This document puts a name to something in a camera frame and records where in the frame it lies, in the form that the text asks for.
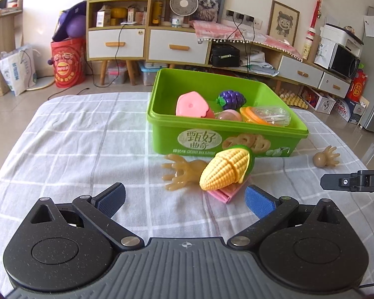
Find purple toy grapes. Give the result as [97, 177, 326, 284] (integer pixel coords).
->
[216, 90, 247, 110]

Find clear plastic egg tray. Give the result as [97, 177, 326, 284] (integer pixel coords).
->
[251, 106, 291, 127]

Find framed cat picture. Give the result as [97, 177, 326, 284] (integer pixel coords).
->
[192, 0, 226, 23]

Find pink toy peach half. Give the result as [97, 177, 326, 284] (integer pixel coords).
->
[176, 91, 215, 119]

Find red cylindrical snack bin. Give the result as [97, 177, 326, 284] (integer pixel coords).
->
[50, 38, 86, 88]

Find wooden cabinet with white drawers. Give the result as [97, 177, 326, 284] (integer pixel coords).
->
[86, 0, 351, 98]

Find large beige toy octopus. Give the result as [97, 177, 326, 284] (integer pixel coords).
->
[161, 154, 208, 191]

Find grey checked tablecloth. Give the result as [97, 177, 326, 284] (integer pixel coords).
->
[0, 92, 374, 293]

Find small beige toy octopus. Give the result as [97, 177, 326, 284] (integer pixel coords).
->
[312, 145, 340, 168]

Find framed cartoon girl picture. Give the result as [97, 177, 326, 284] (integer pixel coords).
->
[267, 0, 300, 46]

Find small white desk fan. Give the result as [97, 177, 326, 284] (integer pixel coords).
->
[170, 0, 198, 28]

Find yellow egg carton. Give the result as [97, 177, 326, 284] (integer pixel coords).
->
[276, 88, 308, 109]

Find black microwave oven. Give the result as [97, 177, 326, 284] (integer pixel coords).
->
[314, 38, 360, 79]

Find pink checked cloth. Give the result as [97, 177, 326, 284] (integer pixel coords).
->
[190, 20, 303, 62]

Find white paper shopping bag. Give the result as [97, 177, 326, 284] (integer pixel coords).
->
[0, 44, 37, 96]

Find yellow toy corn cob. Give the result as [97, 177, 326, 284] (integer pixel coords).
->
[199, 145, 255, 191]

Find green plastic storage box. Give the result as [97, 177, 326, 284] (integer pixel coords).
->
[147, 69, 309, 157]

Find black box on shelf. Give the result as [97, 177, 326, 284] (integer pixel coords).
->
[209, 44, 240, 68]

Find orange toy pumpkin half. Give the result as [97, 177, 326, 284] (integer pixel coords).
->
[240, 107, 270, 126]

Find pink flat toy block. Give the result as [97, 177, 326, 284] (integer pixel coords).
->
[207, 178, 251, 204]

